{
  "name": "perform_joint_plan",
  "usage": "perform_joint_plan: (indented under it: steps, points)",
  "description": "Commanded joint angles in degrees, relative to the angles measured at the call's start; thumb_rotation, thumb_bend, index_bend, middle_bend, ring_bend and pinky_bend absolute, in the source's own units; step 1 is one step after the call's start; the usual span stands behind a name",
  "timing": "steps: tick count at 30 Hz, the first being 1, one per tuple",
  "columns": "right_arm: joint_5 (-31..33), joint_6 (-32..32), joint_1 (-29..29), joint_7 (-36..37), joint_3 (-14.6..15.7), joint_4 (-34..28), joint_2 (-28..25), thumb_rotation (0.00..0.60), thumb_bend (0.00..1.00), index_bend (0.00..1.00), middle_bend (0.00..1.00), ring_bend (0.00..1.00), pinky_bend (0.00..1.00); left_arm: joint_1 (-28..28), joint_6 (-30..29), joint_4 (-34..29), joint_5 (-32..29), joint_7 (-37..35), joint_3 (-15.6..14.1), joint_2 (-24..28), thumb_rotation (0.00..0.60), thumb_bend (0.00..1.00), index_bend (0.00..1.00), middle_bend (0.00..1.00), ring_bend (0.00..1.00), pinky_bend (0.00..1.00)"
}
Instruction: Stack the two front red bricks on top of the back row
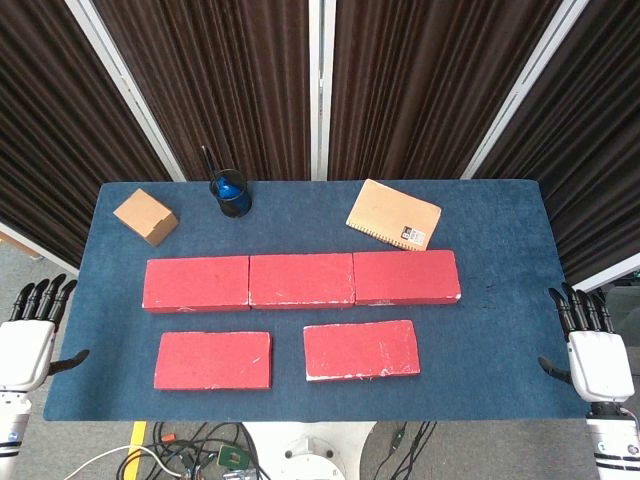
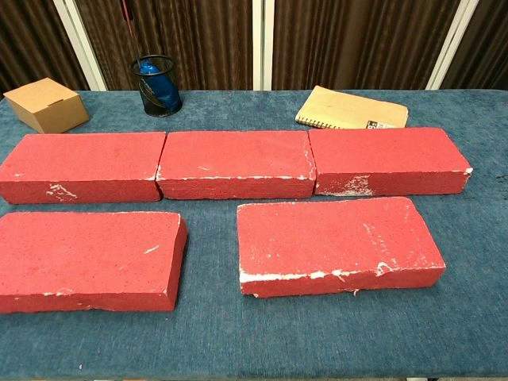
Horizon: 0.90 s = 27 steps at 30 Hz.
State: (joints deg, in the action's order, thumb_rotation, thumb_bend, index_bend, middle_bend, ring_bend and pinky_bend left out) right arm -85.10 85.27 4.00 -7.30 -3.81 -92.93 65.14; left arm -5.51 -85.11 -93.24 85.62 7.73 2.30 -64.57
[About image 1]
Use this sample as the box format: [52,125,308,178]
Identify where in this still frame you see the black cable with green plug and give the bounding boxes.
[387,421,439,480]

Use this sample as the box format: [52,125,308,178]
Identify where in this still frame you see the brown pleated partition screen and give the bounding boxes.
[64,0,324,182]
[0,0,187,275]
[459,0,640,294]
[319,0,591,182]

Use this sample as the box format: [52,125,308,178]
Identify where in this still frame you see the kraft spiral notebook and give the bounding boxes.
[345,178,443,252]

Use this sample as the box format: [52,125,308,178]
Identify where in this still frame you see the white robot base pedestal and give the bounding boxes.
[242,420,379,480]

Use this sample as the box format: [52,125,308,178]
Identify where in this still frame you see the brown cardboard box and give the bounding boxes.
[112,188,180,248]

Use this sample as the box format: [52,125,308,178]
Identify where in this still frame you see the yellow floor tape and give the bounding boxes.
[124,421,149,480]

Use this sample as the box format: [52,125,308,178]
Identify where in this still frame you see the robot right five-finger hand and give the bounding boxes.
[537,282,636,404]

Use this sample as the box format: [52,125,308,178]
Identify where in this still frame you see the robot left five-finger hand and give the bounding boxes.
[0,273,90,394]

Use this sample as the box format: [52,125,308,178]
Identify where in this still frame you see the blue object in cup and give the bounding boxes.
[214,172,251,211]

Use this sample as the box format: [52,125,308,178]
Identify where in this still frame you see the red brick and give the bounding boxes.
[248,252,357,310]
[142,256,251,315]
[352,249,462,307]
[153,331,274,392]
[302,319,422,383]

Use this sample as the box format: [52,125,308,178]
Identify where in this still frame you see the thin black pen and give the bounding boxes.
[200,145,219,182]

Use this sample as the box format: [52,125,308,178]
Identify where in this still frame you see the green circuit board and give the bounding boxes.
[217,446,250,469]

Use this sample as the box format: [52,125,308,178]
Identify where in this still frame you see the black mesh pen cup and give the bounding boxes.
[208,169,253,219]

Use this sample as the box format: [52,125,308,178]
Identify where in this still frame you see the white cable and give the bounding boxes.
[69,444,182,480]

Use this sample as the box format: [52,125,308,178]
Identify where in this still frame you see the black cable bundle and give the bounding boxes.
[117,422,254,480]

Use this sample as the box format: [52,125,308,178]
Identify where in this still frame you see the blue table cloth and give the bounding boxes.
[42,179,601,422]

